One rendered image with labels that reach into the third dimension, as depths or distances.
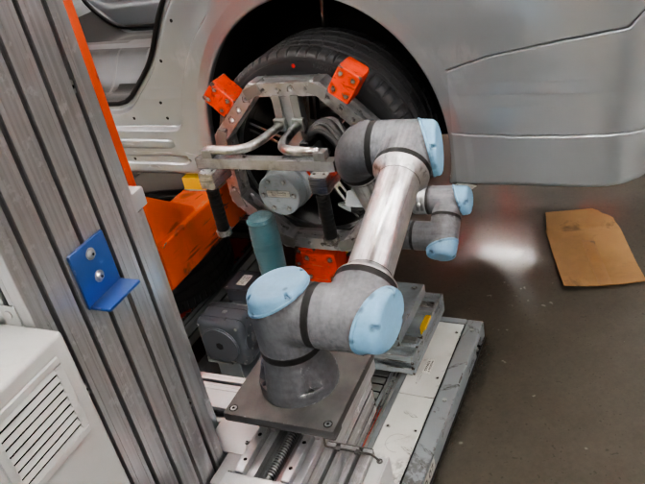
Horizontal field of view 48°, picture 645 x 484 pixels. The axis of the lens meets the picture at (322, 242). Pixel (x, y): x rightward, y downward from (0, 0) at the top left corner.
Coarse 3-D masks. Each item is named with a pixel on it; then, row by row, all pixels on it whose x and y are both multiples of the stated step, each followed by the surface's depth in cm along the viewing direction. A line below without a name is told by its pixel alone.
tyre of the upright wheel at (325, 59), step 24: (288, 48) 202; (312, 48) 198; (336, 48) 200; (360, 48) 203; (384, 48) 208; (240, 72) 211; (264, 72) 206; (288, 72) 203; (312, 72) 200; (384, 72) 199; (408, 72) 208; (360, 96) 197; (384, 96) 195; (408, 96) 203
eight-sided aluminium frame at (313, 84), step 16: (256, 80) 201; (272, 80) 201; (288, 80) 199; (304, 80) 194; (320, 80) 191; (240, 96) 203; (256, 96) 201; (320, 96) 192; (240, 112) 207; (336, 112) 194; (352, 112) 191; (368, 112) 195; (224, 128) 212; (224, 144) 215; (240, 176) 225; (240, 192) 223; (256, 208) 224; (288, 224) 228; (288, 240) 225; (304, 240) 223; (320, 240) 220; (352, 240) 215
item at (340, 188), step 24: (312, 96) 206; (264, 120) 233; (312, 120) 211; (264, 144) 235; (288, 144) 219; (336, 192) 245; (288, 216) 232; (312, 216) 232; (336, 216) 231; (360, 216) 223
